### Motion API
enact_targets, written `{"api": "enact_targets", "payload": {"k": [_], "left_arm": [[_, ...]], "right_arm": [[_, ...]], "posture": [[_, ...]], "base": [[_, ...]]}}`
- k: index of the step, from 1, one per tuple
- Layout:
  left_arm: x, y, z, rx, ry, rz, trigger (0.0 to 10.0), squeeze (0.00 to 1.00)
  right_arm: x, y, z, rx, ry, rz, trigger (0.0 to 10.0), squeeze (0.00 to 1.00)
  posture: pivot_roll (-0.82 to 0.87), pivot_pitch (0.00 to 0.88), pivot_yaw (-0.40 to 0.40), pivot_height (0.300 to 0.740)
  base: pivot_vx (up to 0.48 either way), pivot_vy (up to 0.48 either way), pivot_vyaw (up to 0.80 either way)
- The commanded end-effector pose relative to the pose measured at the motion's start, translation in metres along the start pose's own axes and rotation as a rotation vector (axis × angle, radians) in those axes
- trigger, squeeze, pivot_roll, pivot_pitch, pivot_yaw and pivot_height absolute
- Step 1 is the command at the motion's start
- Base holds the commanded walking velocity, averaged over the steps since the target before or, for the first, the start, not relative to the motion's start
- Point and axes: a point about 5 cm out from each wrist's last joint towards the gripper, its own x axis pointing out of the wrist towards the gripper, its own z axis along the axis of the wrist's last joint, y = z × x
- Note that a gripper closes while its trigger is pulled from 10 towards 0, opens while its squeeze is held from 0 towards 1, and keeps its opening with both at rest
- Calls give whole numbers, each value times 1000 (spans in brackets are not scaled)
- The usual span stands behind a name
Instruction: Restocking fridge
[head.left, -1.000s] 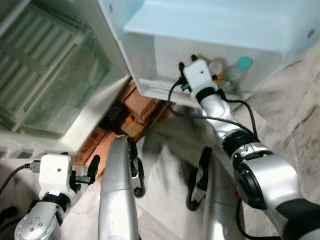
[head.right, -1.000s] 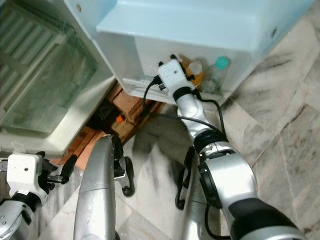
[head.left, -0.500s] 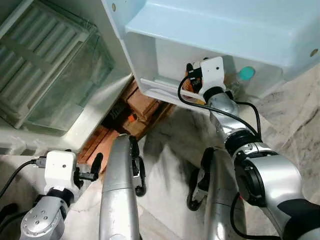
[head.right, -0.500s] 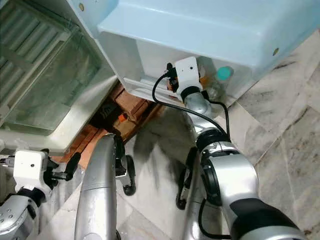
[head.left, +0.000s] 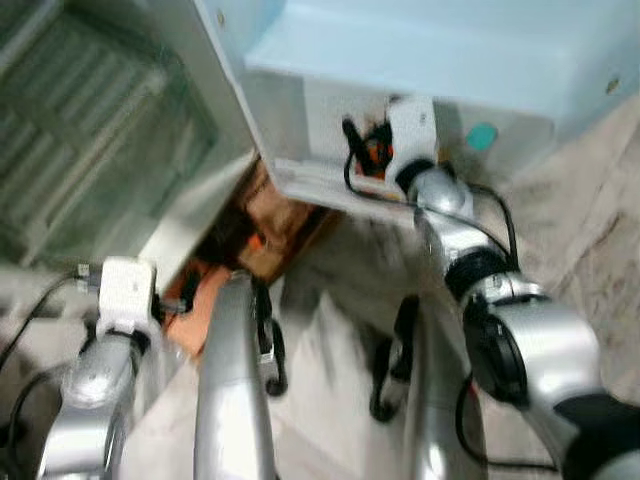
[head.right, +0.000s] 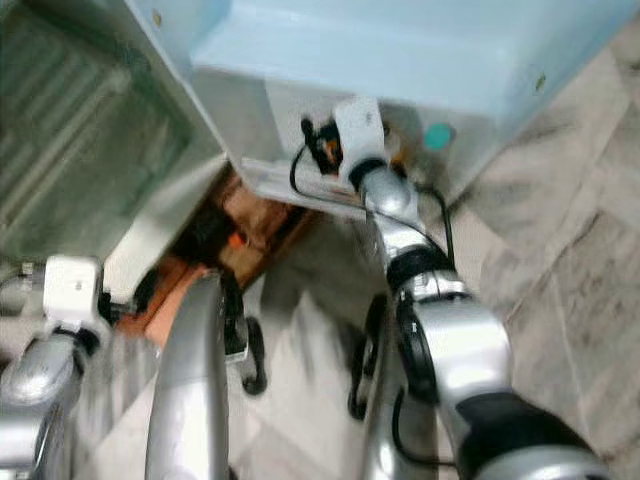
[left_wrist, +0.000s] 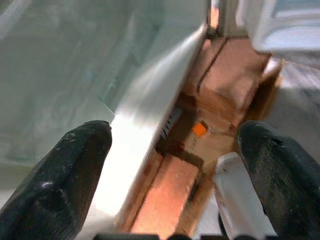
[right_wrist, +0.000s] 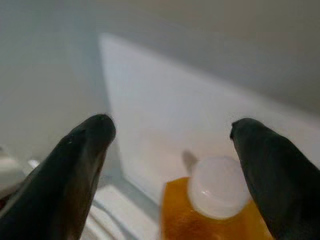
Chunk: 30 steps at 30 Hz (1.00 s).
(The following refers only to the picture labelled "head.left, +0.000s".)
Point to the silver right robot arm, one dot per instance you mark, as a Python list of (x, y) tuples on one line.
[(530, 340)]

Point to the silver left robot leg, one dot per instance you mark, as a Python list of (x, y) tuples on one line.
[(232, 380)]

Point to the brown cardboard box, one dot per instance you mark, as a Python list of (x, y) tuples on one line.
[(250, 240)]

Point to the teal round sticker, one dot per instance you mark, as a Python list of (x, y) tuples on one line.
[(481, 137)]

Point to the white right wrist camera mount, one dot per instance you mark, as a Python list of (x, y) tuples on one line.
[(412, 135)]

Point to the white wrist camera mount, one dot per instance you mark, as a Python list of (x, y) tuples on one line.
[(127, 295), (412, 135)]

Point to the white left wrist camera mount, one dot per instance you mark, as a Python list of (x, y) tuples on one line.
[(127, 295)]

